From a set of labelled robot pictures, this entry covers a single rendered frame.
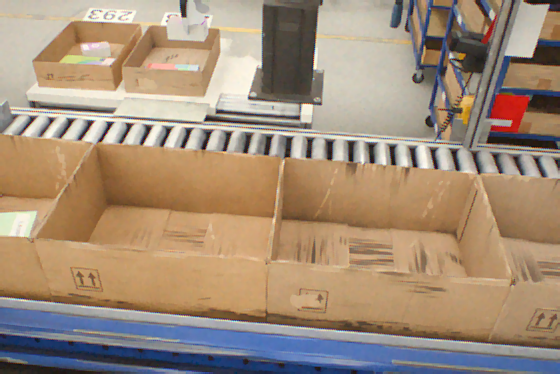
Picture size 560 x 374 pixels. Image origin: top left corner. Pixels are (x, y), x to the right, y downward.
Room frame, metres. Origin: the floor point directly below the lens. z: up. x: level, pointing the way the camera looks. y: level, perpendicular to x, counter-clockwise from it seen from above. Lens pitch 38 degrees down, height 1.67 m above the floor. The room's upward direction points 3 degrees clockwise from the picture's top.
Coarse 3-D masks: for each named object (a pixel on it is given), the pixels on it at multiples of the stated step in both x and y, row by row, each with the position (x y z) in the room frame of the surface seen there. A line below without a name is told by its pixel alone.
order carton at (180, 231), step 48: (96, 144) 0.91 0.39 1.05; (96, 192) 0.86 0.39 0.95; (144, 192) 0.90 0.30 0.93; (192, 192) 0.89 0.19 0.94; (240, 192) 0.89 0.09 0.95; (48, 240) 0.62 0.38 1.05; (96, 240) 0.78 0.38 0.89; (144, 240) 0.79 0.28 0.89; (192, 240) 0.80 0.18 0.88; (240, 240) 0.81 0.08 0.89; (96, 288) 0.61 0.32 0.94; (144, 288) 0.61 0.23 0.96; (192, 288) 0.60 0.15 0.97; (240, 288) 0.60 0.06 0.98
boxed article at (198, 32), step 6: (174, 18) 1.42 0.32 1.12; (180, 18) 1.42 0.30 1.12; (204, 18) 1.42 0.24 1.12; (168, 24) 1.38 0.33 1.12; (174, 24) 1.38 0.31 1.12; (180, 24) 1.38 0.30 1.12; (198, 24) 1.38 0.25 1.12; (204, 24) 1.39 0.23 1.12; (168, 30) 1.38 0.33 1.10; (174, 30) 1.38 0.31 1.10; (180, 30) 1.38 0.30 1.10; (192, 30) 1.38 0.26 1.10; (198, 30) 1.38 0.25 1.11; (204, 30) 1.39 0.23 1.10; (168, 36) 1.38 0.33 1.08; (174, 36) 1.38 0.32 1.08; (180, 36) 1.38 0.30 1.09; (186, 36) 1.38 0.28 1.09; (192, 36) 1.38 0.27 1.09; (198, 36) 1.38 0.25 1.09; (204, 36) 1.38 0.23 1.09
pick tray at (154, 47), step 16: (144, 32) 1.95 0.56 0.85; (160, 32) 2.03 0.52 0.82; (208, 32) 2.03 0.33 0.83; (144, 48) 1.92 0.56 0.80; (160, 48) 2.02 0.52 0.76; (176, 48) 2.02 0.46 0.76; (192, 48) 2.03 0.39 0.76; (208, 48) 2.03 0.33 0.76; (128, 64) 1.72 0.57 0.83; (144, 64) 1.87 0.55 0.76; (192, 64) 1.88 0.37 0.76; (208, 64) 1.75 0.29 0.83; (128, 80) 1.66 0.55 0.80; (144, 80) 1.65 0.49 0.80; (160, 80) 1.65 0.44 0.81; (176, 80) 1.65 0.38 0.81; (192, 80) 1.65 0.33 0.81; (208, 80) 1.74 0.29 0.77; (192, 96) 1.65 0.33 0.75
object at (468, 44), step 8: (456, 32) 1.51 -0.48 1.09; (464, 32) 1.50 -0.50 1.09; (472, 32) 1.51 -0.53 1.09; (448, 40) 1.50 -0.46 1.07; (456, 40) 1.46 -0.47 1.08; (464, 40) 1.46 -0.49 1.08; (472, 40) 1.46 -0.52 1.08; (480, 40) 1.46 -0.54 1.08; (488, 40) 1.48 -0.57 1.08; (448, 48) 1.47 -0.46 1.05; (456, 48) 1.46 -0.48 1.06; (464, 48) 1.46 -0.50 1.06; (472, 48) 1.46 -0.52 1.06; (480, 48) 1.46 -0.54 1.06; (464, 56) 1.48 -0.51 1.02; (472, 56) 1.47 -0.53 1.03; (480, 56) 1.46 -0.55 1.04; (464, 64) 1.47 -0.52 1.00; (472, 64) 1.47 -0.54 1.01
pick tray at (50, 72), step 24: (72, 24) 2.03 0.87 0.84; (96, 24) 2.04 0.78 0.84; (120, 24) 2.04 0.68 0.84; (48, 48) 1.80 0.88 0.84; (72, 48) 1.98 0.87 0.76; (120, 48) 2.00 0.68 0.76; (48, 72) 1.67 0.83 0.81; (72, 72) 1.66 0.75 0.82; (96, 72) 1.66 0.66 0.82; (120, 72) 1.74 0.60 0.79
